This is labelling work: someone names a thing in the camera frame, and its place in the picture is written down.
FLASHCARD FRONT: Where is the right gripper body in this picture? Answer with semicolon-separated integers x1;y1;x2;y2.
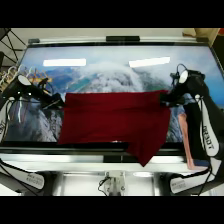
158;91;187;108

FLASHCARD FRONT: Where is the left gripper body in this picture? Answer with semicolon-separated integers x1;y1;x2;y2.
41;92;67;110

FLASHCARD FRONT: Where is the dark red garment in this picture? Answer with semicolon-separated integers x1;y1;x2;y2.
57;89;172;168

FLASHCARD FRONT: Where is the salmon garment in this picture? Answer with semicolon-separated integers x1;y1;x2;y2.
177;113;201;171

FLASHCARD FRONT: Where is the blue garment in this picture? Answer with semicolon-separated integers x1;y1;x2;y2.
194;158;212;168

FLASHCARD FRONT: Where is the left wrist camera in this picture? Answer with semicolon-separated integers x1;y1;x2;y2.
37;78;51;93

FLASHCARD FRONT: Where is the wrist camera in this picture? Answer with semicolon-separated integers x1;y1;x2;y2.
37;78;51;93
169;71;183;85

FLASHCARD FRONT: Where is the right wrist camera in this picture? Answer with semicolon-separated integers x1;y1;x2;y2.
169;71;183;85

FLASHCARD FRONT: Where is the silver frame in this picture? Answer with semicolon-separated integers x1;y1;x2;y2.
0;145;224;197

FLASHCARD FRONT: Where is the black cable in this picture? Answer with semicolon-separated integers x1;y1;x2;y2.
97;176;112;197

